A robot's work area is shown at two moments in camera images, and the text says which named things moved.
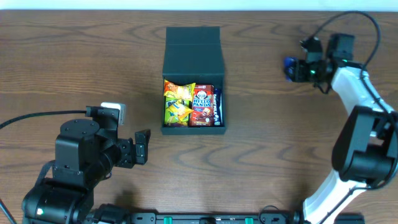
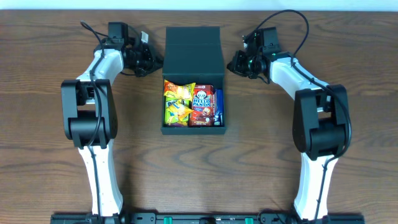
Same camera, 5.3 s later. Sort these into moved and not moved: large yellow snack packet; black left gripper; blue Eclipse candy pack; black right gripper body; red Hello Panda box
Moved: blue Eclipse candy pack; black right gripper body; black left gripper
Not moved: large yellow snack packet; red Hello Panda box
